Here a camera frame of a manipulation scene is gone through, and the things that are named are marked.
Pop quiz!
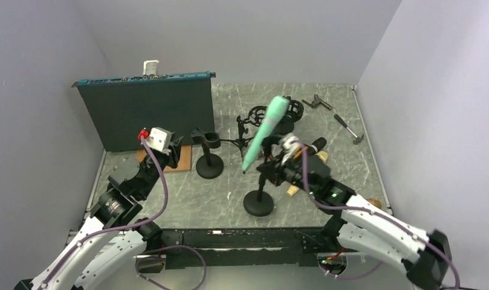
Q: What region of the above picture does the brown wooden board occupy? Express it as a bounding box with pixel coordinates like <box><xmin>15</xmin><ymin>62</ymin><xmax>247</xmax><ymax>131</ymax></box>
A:
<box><xmin>136</xmin><ymin>145</ymin><xmax>192</xmax><ymax>173</ymax></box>

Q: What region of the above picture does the gold microphone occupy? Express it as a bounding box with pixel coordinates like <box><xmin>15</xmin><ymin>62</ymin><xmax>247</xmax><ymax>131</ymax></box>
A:
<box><xmin>367</xmin><ymin>198</ymin><xmax>382</xmax><ymax>209</ymax></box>

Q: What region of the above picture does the cream yellow microphone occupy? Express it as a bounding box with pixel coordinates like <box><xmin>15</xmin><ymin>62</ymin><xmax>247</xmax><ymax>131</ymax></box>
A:
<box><xmin>287</xmin><ymin>151</ymin><xmax>328</xmax><ymax>197</ymax></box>

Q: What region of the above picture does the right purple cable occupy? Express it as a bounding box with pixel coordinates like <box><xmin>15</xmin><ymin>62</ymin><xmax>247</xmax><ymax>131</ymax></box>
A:
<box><xmin>294</xmin><ymin>141</ymin><xmax>461</xmax><ymax>290</ymax></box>

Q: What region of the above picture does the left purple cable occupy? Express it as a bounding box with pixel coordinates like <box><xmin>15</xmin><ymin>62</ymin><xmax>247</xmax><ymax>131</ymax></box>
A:
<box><xmin>40</xmin><ymin>136</ymin><xmax>169</xmax><ymax>290</ymax></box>

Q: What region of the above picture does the black round-base shock mount stand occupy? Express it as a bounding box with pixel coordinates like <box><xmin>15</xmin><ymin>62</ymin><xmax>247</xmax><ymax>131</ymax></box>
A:
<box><xmin>274</xmin><ymin>96</ymin><xmax>304</xmax><ymax>135</ymax></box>

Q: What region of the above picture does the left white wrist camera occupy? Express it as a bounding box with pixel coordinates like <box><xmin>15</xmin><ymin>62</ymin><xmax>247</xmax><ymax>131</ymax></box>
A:
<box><xmin>138</xmin><ymin>127</ymin><xmax>173</xmax><ymax>155</ymax></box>

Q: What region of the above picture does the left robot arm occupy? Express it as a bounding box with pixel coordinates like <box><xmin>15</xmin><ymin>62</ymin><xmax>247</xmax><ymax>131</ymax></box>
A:
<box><xmin>15</xmin><ymin>132</ymin><xmax>183</xmax><ymax>289</ymax></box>

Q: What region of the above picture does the white block behind rack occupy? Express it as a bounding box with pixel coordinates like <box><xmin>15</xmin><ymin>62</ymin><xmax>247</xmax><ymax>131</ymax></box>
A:
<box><xmin>143</xmin><ymin>60</ymin><xmax>160</xmax><ymax>76</ymax></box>

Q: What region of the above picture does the black tripod shock mount stand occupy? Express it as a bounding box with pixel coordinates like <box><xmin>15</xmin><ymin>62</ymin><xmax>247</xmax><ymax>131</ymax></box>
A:
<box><xmin>221</xmin><ymin>106</ymin><xmax>267</xmax><ymax>160</ymax></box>

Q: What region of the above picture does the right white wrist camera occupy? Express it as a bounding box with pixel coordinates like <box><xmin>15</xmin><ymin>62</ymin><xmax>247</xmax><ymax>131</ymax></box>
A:
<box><xmin>280</xmin><ymin>133</ymin><xmax>306</xmax><ymax>165</ymax></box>

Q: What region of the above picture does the grey metal clamp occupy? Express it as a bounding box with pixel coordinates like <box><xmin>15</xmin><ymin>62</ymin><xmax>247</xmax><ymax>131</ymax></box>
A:
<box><xmin>302</xmin><ymin>94</ymin><xmax>333</xmax><ymax>111</ymax></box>

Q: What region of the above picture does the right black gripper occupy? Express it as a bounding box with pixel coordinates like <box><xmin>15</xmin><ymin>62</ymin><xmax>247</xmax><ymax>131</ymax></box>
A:
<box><xmin>257</xmin><ymin>150</ymin><xmax>319</xmax><ymax>196</ymax></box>

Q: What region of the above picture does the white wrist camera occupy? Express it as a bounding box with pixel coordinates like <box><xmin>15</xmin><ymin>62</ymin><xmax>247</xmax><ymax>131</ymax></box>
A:
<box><xmin>138</xmin><ymin>127</ymin><xmax>173</xmax><ymax>155</ymax></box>
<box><xmin>280</xmin><ymin>133</ymin><xmax>306</xmax><ymax>165</ymax></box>

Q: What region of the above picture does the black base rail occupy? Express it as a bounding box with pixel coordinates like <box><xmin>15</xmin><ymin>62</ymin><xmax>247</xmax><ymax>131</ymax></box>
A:
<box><xmin>138</xmin><ymin>227</ymin><xmax>343</xmax><ymax>272</ymax></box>

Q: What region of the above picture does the black round-base clip stand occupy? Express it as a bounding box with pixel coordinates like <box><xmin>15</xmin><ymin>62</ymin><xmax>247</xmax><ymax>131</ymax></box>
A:
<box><xmin>243</xmin><ymin>134</ymin><xmax>285</xmax><ymax>218</ymax></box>

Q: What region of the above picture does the small grey hammer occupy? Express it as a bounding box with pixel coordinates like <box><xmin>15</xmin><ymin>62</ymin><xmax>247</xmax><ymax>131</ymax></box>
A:
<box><xmin>334</xmin><ymin>114</ymin><xmax>364</xmax><ymax>145</ymax></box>

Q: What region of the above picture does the dark rack unit blue edge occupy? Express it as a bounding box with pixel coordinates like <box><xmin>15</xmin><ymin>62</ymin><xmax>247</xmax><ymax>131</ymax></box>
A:
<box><xmin>73</xmin><ymin>71</ymin><xmax>216</xmax><ymax>152</ymax></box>

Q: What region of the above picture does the mint green microphone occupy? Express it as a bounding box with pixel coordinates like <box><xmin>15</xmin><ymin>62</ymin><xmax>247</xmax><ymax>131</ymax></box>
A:
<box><xmin>241</xmin><ymin>95</ymin><xmax>290</xmax><ymax>173</ymax></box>

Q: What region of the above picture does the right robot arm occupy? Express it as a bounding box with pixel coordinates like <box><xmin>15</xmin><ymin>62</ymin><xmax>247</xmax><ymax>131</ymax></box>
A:
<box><xmin>257</xmin><ymin>156</ymin><xmax>461</xmax><ymax>289</ymax></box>

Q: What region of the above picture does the black condenser microphone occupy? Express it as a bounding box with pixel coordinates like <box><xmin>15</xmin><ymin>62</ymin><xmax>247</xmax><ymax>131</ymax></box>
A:
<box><xmin>306</xmin><ymin>137</ymin><xmax>327</xmax><ymax>155</ymax></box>

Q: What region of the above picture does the purple cable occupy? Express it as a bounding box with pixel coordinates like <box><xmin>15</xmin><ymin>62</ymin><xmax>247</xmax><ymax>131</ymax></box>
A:
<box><xmin>40</xmin><ymin>136</ymin><xmax>169</xmax><ymax>290</ymax></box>
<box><xmin>294</xmin><ymin>141</ymin><xmax>461</xmax><ymax>290</ymax></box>

